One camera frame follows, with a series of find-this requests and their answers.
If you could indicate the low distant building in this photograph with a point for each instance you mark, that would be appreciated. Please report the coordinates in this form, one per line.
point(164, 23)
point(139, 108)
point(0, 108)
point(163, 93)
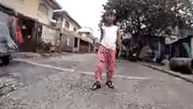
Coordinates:
point(85, 40)

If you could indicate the person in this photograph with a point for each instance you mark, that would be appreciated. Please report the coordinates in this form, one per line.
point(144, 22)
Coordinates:
point(108, 38)

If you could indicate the pale house with roof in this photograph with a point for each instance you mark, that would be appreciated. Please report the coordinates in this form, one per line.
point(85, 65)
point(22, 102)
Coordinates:
point(66, 31)

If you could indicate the grey concrete road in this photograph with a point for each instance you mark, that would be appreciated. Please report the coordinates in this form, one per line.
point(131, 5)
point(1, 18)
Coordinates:
point(137, 101)

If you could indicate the concrete pavement strip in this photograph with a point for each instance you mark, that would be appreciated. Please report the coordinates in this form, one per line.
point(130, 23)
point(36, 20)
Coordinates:
point(31, 54)

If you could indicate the large leafy tree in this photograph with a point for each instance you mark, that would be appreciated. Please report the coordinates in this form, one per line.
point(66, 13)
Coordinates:
point(155, 12)

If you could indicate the red hanging cloth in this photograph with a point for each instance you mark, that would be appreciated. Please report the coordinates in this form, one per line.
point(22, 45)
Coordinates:
point(19, 34)

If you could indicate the yellowish two-storey building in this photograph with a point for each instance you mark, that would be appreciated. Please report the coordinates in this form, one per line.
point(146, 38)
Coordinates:
point(25, 4)

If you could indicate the dark barrel lying down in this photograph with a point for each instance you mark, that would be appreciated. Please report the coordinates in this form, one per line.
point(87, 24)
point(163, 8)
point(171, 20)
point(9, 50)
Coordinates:
point(184, 64)

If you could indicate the raised kerb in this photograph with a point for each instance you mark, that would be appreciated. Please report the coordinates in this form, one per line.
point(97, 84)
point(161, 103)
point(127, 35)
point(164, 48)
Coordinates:
point(183, 76)

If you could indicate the row of roadside shacks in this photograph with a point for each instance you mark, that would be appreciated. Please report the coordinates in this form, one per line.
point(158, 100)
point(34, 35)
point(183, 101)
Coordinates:
point(185, 46)

